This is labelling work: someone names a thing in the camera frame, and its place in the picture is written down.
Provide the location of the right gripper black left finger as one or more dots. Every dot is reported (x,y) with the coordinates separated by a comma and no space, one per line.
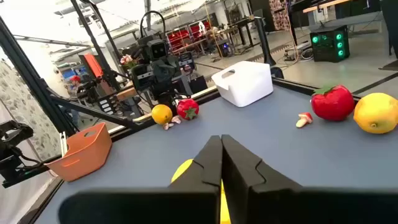
(186,205)

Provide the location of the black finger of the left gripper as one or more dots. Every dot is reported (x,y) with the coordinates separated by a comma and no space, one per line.
(160,71)
(172,70)

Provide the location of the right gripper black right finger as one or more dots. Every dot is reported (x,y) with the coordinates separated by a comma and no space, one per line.
(280,208)

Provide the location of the yellow blocky toy fruit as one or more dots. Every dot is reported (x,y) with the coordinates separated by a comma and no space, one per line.
(183,169)

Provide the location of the small red strawberry toy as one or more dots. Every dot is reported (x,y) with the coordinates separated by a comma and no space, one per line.
(187,109)

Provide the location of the orange-yellow toy lemon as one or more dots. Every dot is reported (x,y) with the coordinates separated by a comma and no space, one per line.
(161,114)

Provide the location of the yellow toy lemon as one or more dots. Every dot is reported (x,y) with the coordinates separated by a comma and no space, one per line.
(376,113)

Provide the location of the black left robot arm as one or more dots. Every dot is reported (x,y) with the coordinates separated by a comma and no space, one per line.
(168,96)

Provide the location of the pink flowers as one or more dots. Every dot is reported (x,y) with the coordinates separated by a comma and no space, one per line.
(127,59)

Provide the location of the red storage bin shelf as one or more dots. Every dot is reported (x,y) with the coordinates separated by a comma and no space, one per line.
(178,37)

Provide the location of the orange panel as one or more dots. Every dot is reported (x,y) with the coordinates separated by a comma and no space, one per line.
(93,65)

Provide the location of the small cream toy mushroom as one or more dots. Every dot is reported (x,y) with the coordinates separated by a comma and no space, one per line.
(176,119)
(168,126)

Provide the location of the person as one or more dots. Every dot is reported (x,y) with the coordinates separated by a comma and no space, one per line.
(74,90)

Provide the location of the white plastic basket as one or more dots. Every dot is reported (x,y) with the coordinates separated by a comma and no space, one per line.
(248,90)

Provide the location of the red-capped toy mushroom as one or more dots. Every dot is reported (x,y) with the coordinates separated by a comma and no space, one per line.
(304,120)

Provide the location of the black stand pole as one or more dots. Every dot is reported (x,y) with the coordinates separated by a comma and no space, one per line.
(264,43)

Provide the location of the orange plastic basket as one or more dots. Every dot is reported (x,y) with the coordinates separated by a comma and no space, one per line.
(84,155)

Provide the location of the black computer green fans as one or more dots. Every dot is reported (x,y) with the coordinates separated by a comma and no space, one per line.
(326,49)

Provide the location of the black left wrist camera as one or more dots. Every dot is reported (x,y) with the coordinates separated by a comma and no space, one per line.
(158,49)

